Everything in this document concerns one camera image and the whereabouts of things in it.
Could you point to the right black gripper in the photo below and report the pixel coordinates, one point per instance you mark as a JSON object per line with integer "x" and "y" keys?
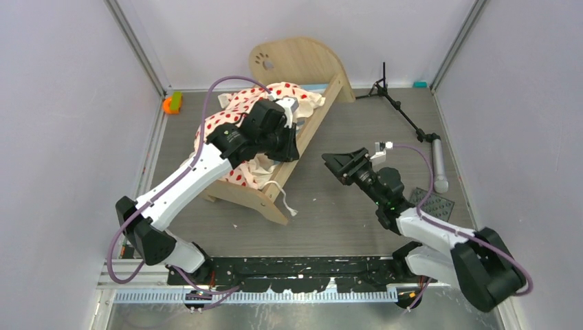
{"x": 346, "y": 166}

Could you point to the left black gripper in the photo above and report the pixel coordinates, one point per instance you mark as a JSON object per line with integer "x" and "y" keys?
{"x": 291, "y": 152}

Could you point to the strawberry print ruffled blanket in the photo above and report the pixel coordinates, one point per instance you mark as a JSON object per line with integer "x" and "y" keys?
{"x": 256, "y": 171}

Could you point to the wooden pet bed frame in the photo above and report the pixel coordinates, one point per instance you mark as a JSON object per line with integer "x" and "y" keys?
{"x": 303, "y": 70}

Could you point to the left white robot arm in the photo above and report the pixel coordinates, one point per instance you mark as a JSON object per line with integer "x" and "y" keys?
{"x": 145, "y": 220}

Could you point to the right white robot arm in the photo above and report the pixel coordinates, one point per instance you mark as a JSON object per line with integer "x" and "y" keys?
{"x": 477, "y": 262}

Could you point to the black perforated pad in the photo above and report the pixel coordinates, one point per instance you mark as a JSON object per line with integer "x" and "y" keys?
{"x": 435, "y": 205}

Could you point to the orange green toy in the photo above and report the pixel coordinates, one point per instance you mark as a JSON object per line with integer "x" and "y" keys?
{"x": 172, "y": 105}

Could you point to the teal small block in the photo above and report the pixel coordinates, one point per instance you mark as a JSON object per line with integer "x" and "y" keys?
{"x": 420, "y": 84}

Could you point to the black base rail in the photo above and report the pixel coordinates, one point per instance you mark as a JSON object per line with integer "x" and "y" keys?
{"x": 280, "y": 280}

